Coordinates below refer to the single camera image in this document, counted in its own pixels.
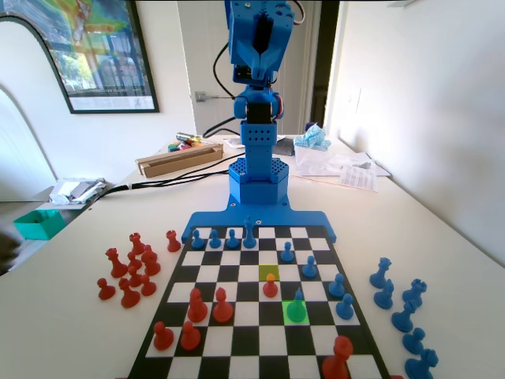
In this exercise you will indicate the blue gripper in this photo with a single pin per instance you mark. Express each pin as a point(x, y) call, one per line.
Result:
point(261, 59)

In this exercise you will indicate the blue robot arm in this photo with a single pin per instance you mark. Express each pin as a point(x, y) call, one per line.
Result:
point(258, 181)

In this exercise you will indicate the white door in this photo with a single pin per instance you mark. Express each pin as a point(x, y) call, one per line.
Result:
point(197, 59)

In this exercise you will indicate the clear bag blue items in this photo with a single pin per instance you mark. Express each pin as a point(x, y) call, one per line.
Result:
point(313, 140)

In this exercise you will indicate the coloured markers bundle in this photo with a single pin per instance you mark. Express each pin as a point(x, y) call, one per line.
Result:
point(185, 144)

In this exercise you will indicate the long cardboard box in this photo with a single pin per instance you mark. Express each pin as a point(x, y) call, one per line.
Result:
point(177, 162)

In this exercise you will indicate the framed poster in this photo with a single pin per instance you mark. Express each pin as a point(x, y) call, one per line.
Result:
point(102, 59)

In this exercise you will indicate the blue king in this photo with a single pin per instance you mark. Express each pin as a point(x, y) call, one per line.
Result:
point(248, 237)

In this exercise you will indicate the red rook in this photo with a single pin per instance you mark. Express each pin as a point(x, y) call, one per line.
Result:
point(172, 241)
point(137, 242)

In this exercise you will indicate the silver foil packaging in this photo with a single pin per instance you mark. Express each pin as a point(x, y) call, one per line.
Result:
point(79, 189)

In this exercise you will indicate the white arched panel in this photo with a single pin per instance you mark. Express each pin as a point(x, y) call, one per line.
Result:
point(23, 79)

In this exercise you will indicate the red pawn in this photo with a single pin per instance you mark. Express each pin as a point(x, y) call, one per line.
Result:
point(163, 337)
point(135, 278)
point(105, 291)
point(190, 337)
point(270, 290)
point(134, 260)
point(148, 286)

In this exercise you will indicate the blue queen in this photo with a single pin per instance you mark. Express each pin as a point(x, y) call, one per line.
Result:
point(380, 274)

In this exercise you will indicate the red queen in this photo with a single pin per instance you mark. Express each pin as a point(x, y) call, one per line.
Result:
point(116, 266)

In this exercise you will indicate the blue knight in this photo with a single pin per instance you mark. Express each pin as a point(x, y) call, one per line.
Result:
point(384, 296)

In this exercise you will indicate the green plastic bin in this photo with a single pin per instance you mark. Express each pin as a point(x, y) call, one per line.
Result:
point(37, 231)

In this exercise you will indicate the black white chessboard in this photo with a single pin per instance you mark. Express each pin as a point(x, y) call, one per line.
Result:
point(244, 343)

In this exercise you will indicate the red king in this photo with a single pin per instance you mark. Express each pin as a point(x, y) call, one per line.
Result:
point(336, 359)

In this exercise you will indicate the black camera board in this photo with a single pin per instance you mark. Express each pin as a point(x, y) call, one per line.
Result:
point(242, 73)

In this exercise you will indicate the blue arm base plate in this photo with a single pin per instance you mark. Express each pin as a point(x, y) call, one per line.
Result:
point(221, 219)

